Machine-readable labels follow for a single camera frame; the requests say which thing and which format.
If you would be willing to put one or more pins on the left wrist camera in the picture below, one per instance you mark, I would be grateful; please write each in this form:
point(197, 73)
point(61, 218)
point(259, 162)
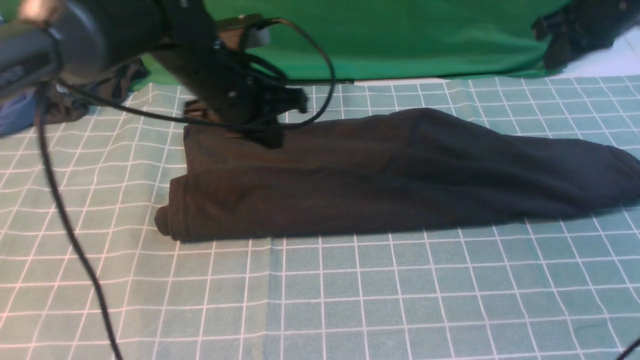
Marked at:
point(243, 32)

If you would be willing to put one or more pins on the green checkered tablecloth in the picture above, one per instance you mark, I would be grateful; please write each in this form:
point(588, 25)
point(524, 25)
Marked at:
point(534, 290)

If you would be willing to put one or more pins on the green backdrop cloth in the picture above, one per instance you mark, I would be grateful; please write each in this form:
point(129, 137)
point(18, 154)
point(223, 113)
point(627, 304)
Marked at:
point(403, 39)

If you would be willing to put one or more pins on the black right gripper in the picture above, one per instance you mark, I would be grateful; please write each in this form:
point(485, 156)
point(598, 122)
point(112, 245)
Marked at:
point(582, 27)

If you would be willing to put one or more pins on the dark gray long-sleeved shirt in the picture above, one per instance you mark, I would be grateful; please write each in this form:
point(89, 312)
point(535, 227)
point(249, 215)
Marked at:
point(410, 170)

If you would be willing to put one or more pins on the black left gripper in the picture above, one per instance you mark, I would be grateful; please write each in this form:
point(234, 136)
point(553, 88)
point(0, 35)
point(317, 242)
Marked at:
point(229, 92)

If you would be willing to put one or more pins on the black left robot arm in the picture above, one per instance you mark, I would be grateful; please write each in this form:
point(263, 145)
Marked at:
point(78, 41)

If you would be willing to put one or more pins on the blue garment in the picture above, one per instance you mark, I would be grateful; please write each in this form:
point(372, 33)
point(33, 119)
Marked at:
point(18, 113)

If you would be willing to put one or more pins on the crumpled dark gray garment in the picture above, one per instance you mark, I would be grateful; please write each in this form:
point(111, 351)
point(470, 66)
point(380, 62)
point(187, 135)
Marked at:
point(62, 106)

